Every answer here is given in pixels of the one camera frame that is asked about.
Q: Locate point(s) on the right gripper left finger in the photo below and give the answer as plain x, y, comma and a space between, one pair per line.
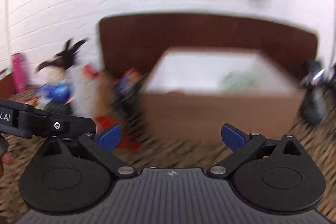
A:
100, 147

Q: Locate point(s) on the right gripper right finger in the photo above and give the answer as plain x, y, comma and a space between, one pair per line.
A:
244, 149

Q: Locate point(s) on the person's left hand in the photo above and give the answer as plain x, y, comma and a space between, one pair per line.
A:
6, 157

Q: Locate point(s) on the blue rectangular carton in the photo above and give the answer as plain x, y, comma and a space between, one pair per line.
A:
58, 93

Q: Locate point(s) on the pink water bottle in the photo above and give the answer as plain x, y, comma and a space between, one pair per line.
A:
18, 72

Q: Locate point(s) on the brown cardboard box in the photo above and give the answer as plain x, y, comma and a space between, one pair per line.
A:
191, 92

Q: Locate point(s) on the dark wooden headboard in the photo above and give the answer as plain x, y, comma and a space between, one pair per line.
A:
138, 41

